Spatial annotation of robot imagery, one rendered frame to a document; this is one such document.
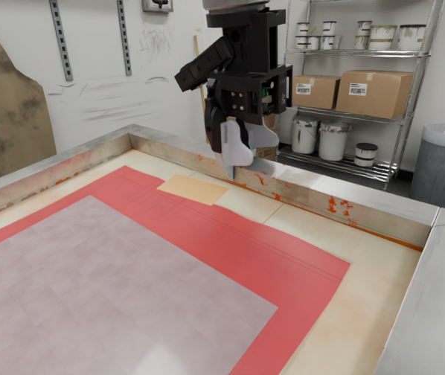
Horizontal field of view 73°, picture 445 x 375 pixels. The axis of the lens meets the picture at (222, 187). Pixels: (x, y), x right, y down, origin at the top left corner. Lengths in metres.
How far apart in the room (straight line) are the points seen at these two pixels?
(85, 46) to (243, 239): 2.29
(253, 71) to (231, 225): 0.18
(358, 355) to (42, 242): 0.37
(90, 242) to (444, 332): 0.36
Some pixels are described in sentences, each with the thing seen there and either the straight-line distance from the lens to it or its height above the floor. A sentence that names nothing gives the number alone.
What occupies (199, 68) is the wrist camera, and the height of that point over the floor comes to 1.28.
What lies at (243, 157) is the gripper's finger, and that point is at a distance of 0.39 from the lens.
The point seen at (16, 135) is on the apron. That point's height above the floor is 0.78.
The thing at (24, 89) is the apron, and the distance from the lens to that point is 2.33.
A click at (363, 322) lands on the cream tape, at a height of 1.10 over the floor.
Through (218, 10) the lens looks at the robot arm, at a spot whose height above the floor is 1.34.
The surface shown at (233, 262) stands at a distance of 0.33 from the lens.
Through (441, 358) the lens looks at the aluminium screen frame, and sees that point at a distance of 0.26.
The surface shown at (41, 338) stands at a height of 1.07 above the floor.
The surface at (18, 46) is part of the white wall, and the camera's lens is 2.37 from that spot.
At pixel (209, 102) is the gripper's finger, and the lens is 0.38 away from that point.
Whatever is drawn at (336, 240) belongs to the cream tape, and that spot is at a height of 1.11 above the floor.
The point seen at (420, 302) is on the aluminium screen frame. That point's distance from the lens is 0.28.
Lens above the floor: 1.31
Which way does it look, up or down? 26 degrees down
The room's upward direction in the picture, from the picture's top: straight up
